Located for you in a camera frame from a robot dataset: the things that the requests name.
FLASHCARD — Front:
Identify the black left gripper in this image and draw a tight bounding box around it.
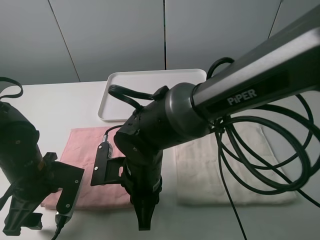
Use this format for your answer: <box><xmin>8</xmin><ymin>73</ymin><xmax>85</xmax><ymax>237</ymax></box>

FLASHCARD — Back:
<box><xmin>7</xmin><ymin>151</ymin><xmax>61</xmax><ymax>200</ymax></box>

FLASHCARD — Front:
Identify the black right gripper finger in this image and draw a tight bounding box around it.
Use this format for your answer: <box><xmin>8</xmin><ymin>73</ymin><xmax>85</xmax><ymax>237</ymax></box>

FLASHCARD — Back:
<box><xmin>4</xmin><ymin>195</ymin><xmax>43</xmax><ymax>236</ymax></box>

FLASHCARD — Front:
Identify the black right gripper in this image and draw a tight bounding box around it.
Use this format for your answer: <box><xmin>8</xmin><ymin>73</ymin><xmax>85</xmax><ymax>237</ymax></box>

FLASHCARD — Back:
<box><xmin>121</xmin><ymin>147</ymin><xmax>163</xmax><ymax>231</ymax></box>

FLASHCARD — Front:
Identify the pink towel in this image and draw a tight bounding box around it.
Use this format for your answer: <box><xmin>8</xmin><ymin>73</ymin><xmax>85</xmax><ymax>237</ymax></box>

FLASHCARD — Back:
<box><xmin>40</xmin><ymin>126</ymin><xmax>137</xmax><ymax>211</ymax></box>

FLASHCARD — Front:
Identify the white towel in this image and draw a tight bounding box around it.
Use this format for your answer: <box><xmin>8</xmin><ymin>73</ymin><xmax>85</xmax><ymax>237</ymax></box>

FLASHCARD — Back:
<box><xmin>173</xmin><ymin>122</ymin><xmax>297</xmax><ymax>206</ymax></box>

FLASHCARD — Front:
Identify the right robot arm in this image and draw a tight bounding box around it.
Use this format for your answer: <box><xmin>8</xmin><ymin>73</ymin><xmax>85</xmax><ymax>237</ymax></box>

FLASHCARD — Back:
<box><xmin>0</xmin><ymin>7</ymin><xmax>320</xmax><ymax>236</ymax></box>

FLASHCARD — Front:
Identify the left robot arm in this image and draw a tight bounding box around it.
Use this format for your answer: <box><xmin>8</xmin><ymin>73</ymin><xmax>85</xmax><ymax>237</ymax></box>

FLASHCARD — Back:
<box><xmin>0</xmin><ymin>102</ymin><xmax>59</xmax><ymax>202</ymax></box>

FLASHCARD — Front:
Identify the white plastic tray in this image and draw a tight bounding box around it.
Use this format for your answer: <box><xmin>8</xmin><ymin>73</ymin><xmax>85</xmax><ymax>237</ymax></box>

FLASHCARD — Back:
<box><xmin>97</xmin><ymin>69</ymin><xmax>207</xmax><ymax>123</ymax></box>

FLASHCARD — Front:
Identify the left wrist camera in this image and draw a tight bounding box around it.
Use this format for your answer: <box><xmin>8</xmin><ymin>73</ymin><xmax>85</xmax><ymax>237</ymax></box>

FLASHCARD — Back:
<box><xmin>53</xmin><ymin>161</ymin><xmax>85</xmax><ymax>215</ymax></box>

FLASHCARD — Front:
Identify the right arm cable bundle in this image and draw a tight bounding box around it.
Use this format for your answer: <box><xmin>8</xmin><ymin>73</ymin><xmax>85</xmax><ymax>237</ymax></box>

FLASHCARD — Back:
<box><xmin>206</xmin><ymin>56</ymin><xmax>320</xmax><ymax>240</ymax></box>

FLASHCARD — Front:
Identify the black cable tie strap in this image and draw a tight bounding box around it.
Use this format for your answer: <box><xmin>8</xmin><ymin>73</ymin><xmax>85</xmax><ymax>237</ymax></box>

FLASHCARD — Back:
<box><xmin>0</xmin><ymin>76</ymin><xmax>23</xmax><ymax>101</ymax></box>

